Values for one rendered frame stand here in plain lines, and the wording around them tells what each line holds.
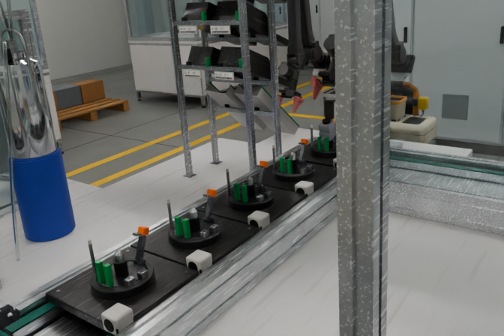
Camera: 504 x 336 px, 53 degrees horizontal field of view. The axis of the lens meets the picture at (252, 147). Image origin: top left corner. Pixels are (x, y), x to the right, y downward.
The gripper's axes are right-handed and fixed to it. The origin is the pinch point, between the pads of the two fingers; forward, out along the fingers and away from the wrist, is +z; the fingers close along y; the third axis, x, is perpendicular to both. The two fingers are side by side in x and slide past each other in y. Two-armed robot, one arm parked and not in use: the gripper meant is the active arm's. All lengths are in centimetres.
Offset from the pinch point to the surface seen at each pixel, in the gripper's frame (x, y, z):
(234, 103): -2.6, -37.4, 7.3
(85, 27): 410, -852, -302
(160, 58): 297, -453, -177
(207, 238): -46, 8, 63
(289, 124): 13.7, -20.0, 6.7
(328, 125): 3.6, 2.3, 8.9
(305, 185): -15.5, 12.4, 37.0
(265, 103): -3.4, -22.2, 6.1
